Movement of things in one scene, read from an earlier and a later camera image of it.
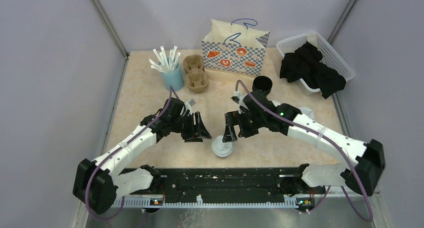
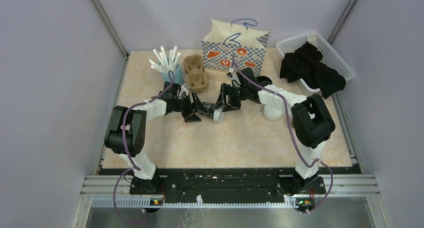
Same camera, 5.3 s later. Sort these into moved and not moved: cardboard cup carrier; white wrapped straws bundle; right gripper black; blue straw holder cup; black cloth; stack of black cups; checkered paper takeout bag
Moved: right gripper black
Not moved: white wrapped straws bundle; black cloth; stack of black cups; checkered paper takeout bag; cardboard cup carrier; blue straw holder cup
